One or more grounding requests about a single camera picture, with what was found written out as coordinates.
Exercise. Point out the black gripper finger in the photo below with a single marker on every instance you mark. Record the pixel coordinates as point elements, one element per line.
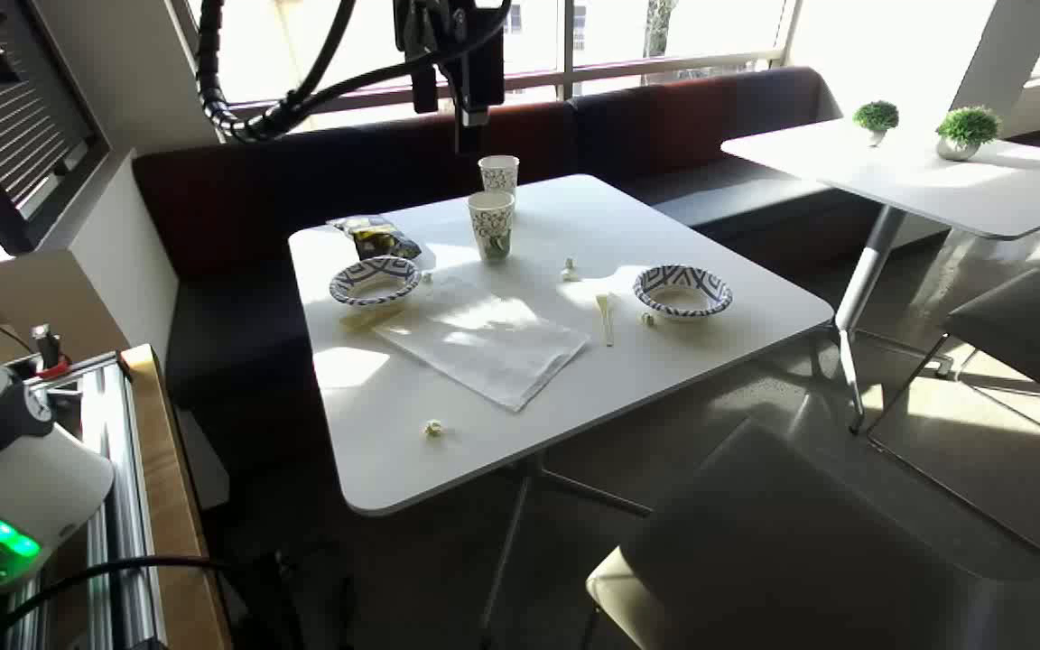
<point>424,83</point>
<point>477,83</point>

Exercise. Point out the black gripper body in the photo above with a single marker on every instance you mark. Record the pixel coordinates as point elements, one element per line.
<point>453,24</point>

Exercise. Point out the printed white paper cup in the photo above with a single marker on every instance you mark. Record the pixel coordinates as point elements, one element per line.
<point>491,236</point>

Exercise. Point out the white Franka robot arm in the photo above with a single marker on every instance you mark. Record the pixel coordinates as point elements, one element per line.
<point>25,481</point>

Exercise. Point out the blue patterned ceramic bowl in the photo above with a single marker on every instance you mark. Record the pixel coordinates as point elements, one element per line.
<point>684,292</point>
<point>374,289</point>

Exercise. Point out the black yellow snack bag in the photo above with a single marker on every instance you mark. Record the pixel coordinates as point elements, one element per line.
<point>374,239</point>

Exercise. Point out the dark upholstered bench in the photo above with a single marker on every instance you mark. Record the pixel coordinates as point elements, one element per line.
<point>243,218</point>

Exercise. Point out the white paper napkin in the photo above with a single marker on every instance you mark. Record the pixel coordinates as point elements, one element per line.
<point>485,344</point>

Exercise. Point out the cream plastic fork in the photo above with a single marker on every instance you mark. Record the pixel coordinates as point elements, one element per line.
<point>607,318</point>

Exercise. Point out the white square table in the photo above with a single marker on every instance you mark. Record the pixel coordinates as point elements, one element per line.
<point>689,363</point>

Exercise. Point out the small green potted plant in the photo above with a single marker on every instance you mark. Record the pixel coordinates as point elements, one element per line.
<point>874,117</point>

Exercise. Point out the dark slatted window panel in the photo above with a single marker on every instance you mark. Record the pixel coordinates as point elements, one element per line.
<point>16,130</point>

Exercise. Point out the black knob with red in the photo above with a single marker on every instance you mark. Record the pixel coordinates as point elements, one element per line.
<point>47,348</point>

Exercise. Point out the wooden board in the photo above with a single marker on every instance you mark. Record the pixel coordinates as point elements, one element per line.
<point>179,519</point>

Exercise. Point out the white side table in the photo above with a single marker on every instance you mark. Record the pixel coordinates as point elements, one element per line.
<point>1000,192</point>

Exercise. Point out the grey chair with beige seat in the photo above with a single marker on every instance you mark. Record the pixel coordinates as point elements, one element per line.
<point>785,555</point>

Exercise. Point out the dark grey chair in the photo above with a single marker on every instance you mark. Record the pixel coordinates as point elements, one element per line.
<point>1026,327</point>

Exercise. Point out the reddish window rail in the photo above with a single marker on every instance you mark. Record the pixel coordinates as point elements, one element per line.
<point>665,66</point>

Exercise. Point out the aluminium frame rails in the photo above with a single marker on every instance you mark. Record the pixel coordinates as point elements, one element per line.
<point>125,481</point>

